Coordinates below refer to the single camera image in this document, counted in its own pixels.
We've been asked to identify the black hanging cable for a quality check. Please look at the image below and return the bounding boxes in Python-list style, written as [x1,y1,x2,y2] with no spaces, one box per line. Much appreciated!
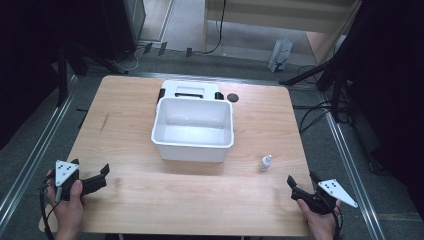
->
[201,0,228,55]

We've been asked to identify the metal floor rail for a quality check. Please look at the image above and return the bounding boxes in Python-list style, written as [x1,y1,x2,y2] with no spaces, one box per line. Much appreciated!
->
[319,91,388,240]
[0,74,80,233]

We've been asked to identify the white plastic storage box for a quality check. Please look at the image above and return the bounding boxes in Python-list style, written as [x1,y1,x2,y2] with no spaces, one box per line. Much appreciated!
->
[150,97,235,164]

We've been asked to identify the black floor cables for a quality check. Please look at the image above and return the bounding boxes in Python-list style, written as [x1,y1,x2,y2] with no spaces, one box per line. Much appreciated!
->
[292,63,351,135]

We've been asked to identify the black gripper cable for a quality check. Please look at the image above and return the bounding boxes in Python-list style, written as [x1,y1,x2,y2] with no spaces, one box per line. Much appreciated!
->
[329,204,345,240]
[38,173,64,240]

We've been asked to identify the black metal stand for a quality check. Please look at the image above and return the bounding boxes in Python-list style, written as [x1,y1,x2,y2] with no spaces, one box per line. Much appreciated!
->
[279,29,358,123]
[54,41,130,108]

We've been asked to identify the black cabinet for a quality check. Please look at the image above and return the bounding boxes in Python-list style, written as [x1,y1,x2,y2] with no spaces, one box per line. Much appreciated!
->
[98,0,148,62]

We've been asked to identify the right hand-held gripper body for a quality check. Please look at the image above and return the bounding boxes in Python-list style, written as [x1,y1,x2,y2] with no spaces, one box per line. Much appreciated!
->
[290,178,359,215]

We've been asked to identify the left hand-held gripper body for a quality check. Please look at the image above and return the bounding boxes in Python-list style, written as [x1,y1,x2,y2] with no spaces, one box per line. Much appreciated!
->
[54,159,108,203]

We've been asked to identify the white floor cable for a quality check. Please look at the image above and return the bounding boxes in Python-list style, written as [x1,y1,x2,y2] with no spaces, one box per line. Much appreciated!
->
[111,45,145,73]

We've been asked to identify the person's right hand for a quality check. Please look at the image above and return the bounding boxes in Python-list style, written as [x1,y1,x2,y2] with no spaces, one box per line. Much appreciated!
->
[296,198,342,240]

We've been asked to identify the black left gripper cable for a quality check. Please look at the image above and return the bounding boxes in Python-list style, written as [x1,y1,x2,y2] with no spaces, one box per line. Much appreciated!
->
[38,173,64,240]

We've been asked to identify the person's left hand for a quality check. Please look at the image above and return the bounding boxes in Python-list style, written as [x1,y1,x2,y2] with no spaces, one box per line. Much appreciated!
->
[44,169,87,240]

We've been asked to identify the light wooden furniture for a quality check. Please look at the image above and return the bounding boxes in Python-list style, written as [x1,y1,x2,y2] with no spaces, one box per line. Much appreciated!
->
[202,0,363,65]

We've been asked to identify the white paper bag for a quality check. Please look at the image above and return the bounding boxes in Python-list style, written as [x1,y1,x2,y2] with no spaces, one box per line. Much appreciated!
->
[267,37,294,74]

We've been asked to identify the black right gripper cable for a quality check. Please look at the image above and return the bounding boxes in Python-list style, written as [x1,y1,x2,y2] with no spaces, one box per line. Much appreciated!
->
[329,204,345,240]

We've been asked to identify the small white dropper bottle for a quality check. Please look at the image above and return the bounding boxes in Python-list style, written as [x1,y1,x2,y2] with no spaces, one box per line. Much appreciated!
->
[258,154,273,173]

